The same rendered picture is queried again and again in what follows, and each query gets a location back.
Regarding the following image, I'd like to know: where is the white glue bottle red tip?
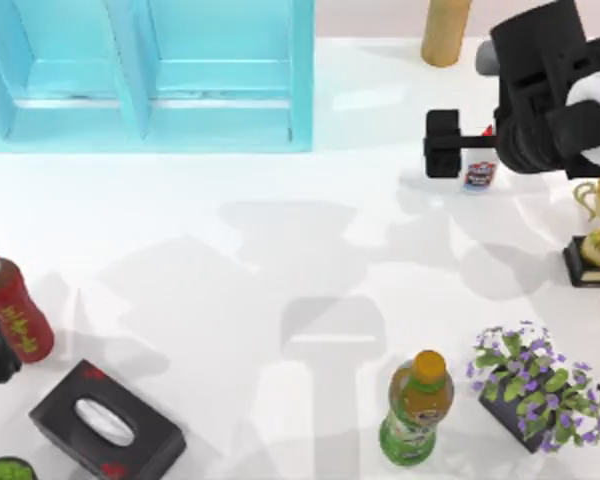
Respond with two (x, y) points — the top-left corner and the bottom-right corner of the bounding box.
(458, 124), (500, 195)

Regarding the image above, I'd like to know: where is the pale grey rounded box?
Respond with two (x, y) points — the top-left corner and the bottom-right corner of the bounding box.
(474, 39), (502, 77)

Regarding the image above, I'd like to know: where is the wooden cylinder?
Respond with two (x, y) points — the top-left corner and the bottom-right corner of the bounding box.
(420, 0), (474, 68)

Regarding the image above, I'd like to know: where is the gold trophy black base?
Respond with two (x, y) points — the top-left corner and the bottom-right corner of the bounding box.
(562, 168), (600, 288)

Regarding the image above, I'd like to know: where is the light blue rack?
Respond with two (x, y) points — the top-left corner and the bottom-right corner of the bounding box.
(0, 0), (314, 155)

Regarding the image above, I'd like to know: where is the purple flower plant black pot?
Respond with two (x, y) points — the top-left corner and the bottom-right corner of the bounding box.
(466, 319), (600, 454)

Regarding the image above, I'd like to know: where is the green bottle yellow cap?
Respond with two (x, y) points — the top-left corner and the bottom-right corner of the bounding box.
(378, 349), (456, 468)

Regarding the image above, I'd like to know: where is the black tissue box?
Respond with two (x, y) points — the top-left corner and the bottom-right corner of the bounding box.
(27, 358), (188, 480)

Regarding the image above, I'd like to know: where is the green plant black pot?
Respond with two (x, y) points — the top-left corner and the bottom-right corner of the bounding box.
(0, 455), (40, 480)

